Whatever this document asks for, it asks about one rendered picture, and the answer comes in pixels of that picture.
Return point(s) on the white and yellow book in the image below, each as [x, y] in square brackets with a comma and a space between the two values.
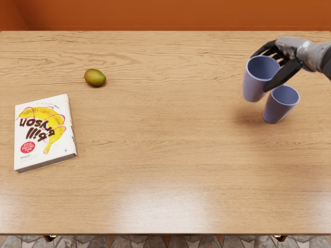
[44, 134]

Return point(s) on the green yellow mango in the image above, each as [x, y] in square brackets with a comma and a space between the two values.
[95, 78]

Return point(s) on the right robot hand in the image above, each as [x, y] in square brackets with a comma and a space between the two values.
[288, 49]

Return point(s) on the lavender plastic cup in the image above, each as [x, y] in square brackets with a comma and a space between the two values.
[252, 87]
[275, 112]

